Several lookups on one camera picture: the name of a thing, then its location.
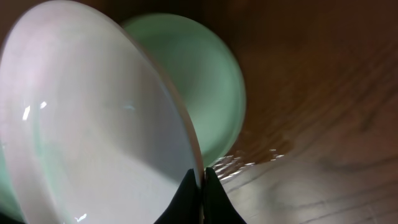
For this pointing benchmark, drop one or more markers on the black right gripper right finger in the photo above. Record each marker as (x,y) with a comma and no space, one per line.
(217,207)

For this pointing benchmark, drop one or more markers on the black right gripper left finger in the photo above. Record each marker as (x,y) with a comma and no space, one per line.
(184,207)

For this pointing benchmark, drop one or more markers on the white plate with green stain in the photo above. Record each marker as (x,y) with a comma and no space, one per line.
(92,129)

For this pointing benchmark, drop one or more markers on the mint green plate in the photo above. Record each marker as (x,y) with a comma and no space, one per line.
(204,73)

